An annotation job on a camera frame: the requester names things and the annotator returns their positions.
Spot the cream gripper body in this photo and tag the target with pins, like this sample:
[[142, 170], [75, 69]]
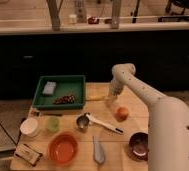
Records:
[[110, 100]]

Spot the yellow banana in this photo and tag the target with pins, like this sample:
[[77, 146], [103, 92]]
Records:
[[95, 98]]

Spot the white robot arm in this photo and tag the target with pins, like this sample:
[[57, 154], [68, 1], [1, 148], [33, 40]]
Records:
[[168, 122]]

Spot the green plastic cup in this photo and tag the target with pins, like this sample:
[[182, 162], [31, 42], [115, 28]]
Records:
[[52, 124]]

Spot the white ceramic cup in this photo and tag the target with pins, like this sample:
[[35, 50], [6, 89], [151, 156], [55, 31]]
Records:
[[30, 127]]

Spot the orange fruit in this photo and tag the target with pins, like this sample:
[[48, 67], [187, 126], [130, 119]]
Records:
[[122, 113]]

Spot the brown grape bunch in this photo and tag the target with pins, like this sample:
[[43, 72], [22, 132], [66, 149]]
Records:
[[64, 99]]

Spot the dark purple bowl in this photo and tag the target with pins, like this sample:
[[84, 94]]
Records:
[[138, 144]]

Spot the green plastic tray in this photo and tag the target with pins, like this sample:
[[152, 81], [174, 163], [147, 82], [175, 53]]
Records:
[[66, 85]]

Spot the grey blue sponge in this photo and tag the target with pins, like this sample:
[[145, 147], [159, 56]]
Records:
[[49, 88]]

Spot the orange plastic bowl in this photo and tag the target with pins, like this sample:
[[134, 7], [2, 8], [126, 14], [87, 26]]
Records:
[[62, 149]]

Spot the red object on shelf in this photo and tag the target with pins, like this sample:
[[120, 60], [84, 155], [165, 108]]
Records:
[[93, 20]]

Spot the white bottle on shelf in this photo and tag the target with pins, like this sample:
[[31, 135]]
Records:
[[73, 19]]

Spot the brown white wallet box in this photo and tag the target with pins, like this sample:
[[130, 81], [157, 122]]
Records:
[[28, 154]]

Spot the metal measuring cup white handle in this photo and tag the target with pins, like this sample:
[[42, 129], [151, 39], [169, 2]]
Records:
[[84, 120]]

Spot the wooden post right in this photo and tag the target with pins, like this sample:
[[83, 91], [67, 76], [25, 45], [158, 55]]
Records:
[[116, 9]]

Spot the wooden post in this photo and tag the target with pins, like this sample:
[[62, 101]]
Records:
[[116, 9], [53, 11]]

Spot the wooden post left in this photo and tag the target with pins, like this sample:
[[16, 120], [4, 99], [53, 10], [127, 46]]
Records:
[[53, 11]]

